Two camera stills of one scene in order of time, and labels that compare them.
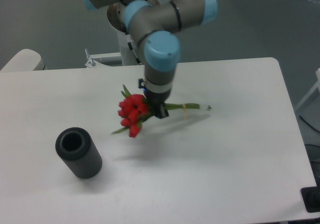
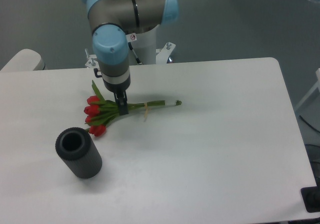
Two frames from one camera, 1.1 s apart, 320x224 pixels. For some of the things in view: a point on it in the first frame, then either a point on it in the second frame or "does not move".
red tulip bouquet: [134, 109] -> [99, 111]
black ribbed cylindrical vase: [75, 146] does not move
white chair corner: [25, 59] does not move
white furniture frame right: [316, 86] does not move
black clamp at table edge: [311, 196] does not move
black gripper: [156, 94] -> [117, 87]
